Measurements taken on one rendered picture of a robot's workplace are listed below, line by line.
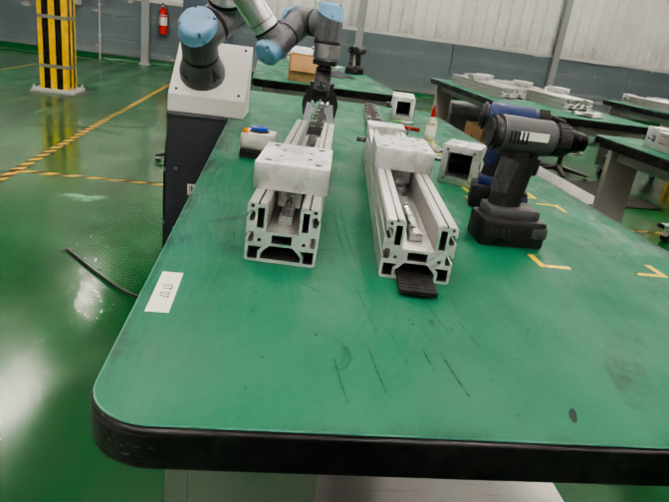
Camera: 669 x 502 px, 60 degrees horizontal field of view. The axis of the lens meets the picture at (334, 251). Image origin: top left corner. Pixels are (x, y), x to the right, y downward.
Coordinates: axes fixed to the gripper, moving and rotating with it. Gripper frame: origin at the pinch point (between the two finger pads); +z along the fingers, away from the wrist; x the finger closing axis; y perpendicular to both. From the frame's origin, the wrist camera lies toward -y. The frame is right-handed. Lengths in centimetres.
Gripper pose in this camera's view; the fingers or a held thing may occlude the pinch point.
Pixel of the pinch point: (317, 130)
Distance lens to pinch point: 175.8
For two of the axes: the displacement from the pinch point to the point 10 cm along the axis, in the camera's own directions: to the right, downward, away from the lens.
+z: -1.3, 9.3, 3.5
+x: -9.9, -1.3, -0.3
